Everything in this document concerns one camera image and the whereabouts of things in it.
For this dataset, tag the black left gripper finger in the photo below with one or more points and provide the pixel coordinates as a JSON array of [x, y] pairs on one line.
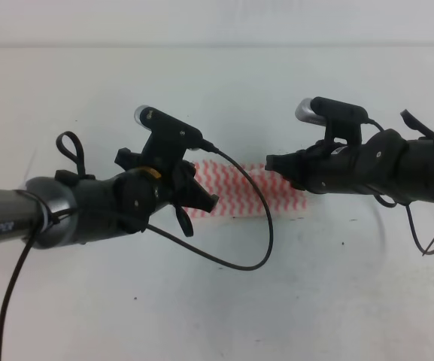
[[129, 161], [189, 193]]

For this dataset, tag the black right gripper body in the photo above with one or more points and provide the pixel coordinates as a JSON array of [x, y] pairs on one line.
[[337, 168]]

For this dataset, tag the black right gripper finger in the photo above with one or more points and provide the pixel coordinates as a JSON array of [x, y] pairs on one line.
[[297, 179], [285, 163]]

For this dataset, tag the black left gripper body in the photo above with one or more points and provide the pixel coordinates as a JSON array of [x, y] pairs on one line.
[[162, 175]]

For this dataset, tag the pink white wavy striped towel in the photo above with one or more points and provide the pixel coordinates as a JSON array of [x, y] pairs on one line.
[[237, 198]]

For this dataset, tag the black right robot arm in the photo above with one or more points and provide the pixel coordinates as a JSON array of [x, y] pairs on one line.
[[386, 165]]

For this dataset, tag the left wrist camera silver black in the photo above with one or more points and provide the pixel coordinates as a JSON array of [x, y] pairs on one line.
[[168, 128]]

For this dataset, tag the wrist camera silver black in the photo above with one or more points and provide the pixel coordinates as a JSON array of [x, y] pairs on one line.
[[340, 120], [168, 128]]

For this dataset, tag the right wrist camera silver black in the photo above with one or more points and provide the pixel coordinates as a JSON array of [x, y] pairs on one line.
[[340, 120]]

